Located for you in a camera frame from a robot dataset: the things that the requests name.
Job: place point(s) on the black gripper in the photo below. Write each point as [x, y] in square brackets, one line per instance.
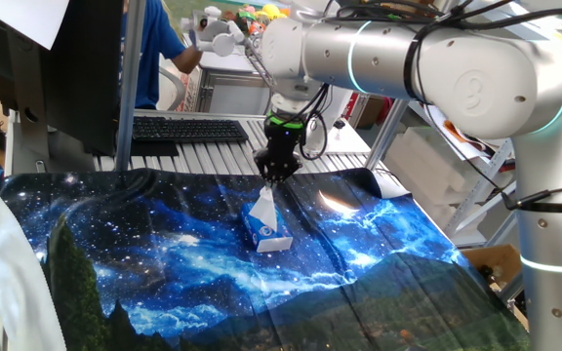
[283, 146]

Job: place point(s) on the white paper napkin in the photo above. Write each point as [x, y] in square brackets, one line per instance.
[265, 209]

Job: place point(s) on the bare person forearm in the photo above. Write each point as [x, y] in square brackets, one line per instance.
[187, 59]

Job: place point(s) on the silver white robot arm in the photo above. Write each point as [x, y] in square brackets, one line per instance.
[481, 83]

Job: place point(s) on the blue tissue pack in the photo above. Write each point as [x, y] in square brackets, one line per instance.
[261, 236]

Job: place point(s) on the grey workbench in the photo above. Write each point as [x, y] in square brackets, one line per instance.
[227, 95]

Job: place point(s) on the black keyboard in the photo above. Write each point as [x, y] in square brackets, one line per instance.
[188, 130]

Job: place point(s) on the white box with red print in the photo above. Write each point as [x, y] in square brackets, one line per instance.
[192, 92]

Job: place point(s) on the small brown carton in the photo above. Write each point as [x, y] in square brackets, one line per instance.
[371, 112]

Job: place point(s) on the black flat pad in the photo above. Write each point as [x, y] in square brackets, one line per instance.
[154, 148]

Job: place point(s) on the white office chair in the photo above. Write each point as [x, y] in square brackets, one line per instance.
[177, 88]

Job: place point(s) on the white articulated haptic device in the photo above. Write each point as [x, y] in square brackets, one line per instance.
[222, 44]

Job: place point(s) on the galaxy print tablecloth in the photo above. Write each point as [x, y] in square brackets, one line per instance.
[164, 253]

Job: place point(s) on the red orange toy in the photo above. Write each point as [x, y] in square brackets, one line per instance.
[256, 27]

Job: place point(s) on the white foam packaging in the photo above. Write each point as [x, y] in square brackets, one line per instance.
[422, 166]

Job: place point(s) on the yellow toy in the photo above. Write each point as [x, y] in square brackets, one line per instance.
[271, 11]

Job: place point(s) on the person in blue shirt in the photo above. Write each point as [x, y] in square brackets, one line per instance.
[151, 49]

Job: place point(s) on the black computer monitor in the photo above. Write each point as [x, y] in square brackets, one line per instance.
[86, 73]

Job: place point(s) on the brown cardboard box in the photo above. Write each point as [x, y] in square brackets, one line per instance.
[500, 258]

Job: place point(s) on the grey monitor stand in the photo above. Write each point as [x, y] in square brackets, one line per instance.
[29, 97]

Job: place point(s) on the white cloth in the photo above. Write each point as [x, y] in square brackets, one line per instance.
[22, 292]

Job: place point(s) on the white paper sheet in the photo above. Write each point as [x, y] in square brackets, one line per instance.
[27, 19]

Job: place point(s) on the aluminium frame strut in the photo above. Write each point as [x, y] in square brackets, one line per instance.
[501, 229]
[511, 287]
[383, 136]

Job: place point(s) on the aluminium frame post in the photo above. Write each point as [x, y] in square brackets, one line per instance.
[130, 97]

